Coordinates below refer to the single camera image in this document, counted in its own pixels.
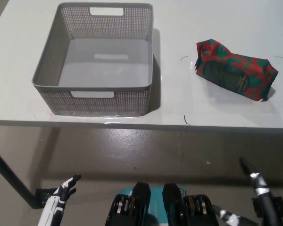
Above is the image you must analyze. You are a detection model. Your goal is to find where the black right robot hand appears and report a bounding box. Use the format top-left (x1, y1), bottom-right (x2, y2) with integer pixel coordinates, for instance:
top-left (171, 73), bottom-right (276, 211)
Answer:
top-left (212, 157), bottom-right (283, 226)

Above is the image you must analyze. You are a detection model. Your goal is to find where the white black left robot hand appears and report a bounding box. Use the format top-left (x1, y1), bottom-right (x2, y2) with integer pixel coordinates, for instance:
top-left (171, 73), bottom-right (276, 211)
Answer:
top-left (37, 174), bottom-right (82, 226)

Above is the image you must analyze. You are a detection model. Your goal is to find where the red green coffee bean bag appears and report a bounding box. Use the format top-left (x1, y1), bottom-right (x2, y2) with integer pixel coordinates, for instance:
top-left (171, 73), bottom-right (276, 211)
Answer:
top-left (194, 39), bottom-right (279, 103)

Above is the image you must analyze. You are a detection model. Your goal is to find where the black metal table leg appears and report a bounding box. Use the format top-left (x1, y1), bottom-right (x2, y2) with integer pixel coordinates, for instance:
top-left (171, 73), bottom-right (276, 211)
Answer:
top-left (0, 143), bottom-right (42, 210)

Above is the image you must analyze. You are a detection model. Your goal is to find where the grey perforated plastic basket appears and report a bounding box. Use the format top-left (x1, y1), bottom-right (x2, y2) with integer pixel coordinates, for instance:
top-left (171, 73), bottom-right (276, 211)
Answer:
top-left (32, 2), bottom-right (154, 116)

